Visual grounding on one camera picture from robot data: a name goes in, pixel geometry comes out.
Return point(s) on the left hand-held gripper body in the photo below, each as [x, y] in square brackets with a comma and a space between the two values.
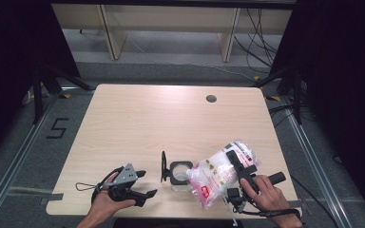
[125, 175]

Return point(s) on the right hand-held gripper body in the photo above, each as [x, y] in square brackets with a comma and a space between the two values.
[234, 194]

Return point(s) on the red and white spout pouch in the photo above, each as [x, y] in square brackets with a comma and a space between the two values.
[215, 177]

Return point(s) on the person's right hand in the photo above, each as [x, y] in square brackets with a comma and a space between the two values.
[269, 196]

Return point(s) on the person's left hand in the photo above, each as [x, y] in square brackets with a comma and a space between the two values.
[103, 204]

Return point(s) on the grey tape strip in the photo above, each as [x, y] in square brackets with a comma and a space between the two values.
[295, 203]
[53, 197]

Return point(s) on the grey table grommet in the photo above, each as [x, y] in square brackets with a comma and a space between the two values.
[211, 98]

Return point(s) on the yellow tape piece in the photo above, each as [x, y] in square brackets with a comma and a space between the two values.
[274, 98]
[256, 77]
[65, 96]

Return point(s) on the black metal stand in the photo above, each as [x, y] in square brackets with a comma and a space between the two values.
[38, 95]
[297, 95]

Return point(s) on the dark curtain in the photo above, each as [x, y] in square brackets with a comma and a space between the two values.
[12, 63]
[345, 79]

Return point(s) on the beige wooden desk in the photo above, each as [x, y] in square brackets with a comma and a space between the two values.
[171, 17]

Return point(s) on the aluminium floor rail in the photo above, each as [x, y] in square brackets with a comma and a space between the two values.
[15, 158]
[316, 158]

